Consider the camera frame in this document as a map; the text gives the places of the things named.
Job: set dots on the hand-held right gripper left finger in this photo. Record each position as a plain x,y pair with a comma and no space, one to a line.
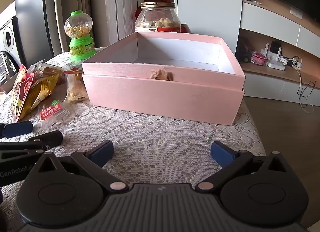
102,152

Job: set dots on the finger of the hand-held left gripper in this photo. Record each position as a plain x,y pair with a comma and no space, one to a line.
50,138
17,129

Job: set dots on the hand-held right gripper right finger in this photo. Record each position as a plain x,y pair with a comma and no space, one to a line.
222,153

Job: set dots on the yellow snack packet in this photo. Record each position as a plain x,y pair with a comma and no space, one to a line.
43,89

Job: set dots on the clear packet with brown snack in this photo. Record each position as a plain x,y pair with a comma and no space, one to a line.
47,71

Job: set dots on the small red yellow packet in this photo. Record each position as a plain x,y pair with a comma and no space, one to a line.
72,69

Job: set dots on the pink cardboard box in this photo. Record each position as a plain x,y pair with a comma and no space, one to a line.
162,97

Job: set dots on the small red label packet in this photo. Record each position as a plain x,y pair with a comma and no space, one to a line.
53,112

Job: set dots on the red snack packet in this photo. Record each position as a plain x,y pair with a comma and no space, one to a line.
22,89

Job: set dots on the white lace tablecloth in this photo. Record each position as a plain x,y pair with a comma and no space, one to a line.
155,142

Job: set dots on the clear packet with pale biscuit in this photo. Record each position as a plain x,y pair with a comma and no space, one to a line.
75,89

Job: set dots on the white speaker box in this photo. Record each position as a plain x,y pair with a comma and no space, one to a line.
7,34

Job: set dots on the green candy dispenser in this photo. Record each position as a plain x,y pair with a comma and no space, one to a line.
80,47

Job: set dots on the pink round pouch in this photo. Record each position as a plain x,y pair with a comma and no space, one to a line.
258,59

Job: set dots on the dark green toy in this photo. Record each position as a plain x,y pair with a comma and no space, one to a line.
243,52

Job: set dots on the white router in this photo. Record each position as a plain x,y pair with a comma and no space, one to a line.
275,63

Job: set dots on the black small box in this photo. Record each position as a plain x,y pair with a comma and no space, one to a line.
275,46

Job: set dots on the grey refrigerator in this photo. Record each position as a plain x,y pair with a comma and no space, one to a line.
32,9

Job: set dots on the glass jar with gold lid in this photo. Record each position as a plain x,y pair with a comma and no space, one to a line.
157,19

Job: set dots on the white wooden TV cabinet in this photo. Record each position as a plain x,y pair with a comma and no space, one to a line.
270,17

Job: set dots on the white door panel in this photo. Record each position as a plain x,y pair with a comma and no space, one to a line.
207,4

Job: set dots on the white wall socket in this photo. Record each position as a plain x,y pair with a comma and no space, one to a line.
296,13

